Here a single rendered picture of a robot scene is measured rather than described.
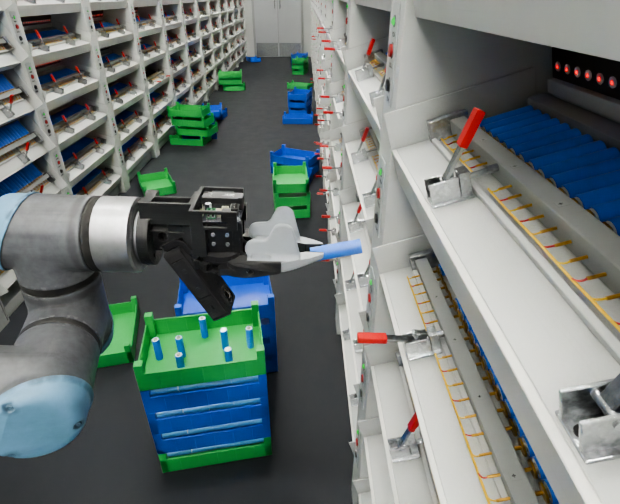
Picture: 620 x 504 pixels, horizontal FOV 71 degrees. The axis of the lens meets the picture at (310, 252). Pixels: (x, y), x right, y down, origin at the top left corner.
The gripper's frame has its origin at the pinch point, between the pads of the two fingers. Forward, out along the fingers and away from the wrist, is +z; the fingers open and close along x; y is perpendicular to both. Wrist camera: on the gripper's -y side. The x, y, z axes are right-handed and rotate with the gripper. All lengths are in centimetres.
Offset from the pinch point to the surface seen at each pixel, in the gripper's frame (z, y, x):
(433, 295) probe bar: 16.3, -5.5, -0.2
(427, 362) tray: 13.9, -8.9, -9.0
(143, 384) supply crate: -36, -53, 27
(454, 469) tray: 13.0, -9.2, -22.3
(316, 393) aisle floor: 7, -85, 53
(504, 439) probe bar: 16.8, -5.3, -21.9
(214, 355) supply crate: -21, -54, 38
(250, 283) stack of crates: -16, -61, 81
